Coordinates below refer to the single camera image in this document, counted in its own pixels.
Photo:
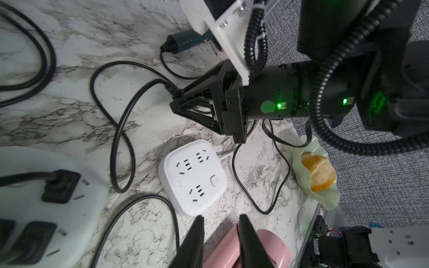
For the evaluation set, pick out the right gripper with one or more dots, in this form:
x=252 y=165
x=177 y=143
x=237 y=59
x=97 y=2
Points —
x=221 y=86

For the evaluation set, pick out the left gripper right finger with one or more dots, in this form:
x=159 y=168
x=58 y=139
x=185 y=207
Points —
x=252 y=252

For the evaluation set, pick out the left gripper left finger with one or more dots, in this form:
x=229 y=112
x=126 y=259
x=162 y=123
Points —
x=190 y=253

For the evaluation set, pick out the pink dryer front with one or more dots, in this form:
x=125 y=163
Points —
x=227 y=253

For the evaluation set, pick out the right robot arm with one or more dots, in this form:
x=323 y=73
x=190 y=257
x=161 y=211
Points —
x=364 y=87

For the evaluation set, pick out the green dryer copper nozzle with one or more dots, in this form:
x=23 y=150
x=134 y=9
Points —
x=185 y=40

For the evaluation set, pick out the right white power strip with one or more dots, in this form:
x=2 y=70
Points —
x=193 y=177

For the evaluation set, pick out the white power strip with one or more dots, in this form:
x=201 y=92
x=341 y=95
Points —
x=43 y=186
x=193 y=177

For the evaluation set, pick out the green wavy plate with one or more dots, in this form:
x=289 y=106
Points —
x=329 y=198

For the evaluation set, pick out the orange bread slice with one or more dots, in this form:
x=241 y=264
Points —
x=321 y=170

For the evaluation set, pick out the left white power strip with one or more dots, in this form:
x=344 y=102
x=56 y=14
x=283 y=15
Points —
x=43 y=186

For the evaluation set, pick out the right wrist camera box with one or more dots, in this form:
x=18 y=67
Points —
x=243 y=38

